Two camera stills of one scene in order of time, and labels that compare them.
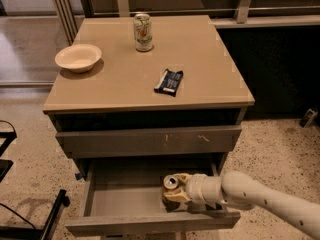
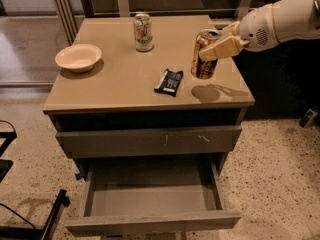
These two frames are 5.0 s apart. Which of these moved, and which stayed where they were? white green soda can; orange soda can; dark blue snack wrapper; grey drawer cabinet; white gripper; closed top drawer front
Moved: orange soda can; white gripper
Stayed: dark blue snack wrapper; closed top drawer front; white green soda can; grey drawer cabinet
